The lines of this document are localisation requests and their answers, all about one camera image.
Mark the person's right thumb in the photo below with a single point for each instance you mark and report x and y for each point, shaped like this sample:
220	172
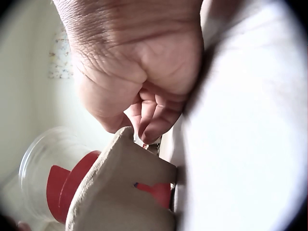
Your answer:
103	105

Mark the person's right hand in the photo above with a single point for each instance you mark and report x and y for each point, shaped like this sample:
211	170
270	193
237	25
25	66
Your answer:
134	55

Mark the person's body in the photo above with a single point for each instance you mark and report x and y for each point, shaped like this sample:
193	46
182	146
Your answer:
240	120

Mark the speckled wall picture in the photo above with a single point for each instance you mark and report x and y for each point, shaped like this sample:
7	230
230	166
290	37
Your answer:
60	57

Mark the grey pulp cup carrier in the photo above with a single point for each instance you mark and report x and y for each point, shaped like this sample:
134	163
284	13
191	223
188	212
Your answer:
127	187

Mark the person's right fingers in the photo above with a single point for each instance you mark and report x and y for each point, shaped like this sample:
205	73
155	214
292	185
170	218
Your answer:
154	118

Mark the clear plastic cup red print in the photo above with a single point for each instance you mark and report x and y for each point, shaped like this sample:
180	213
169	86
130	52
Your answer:
55	173

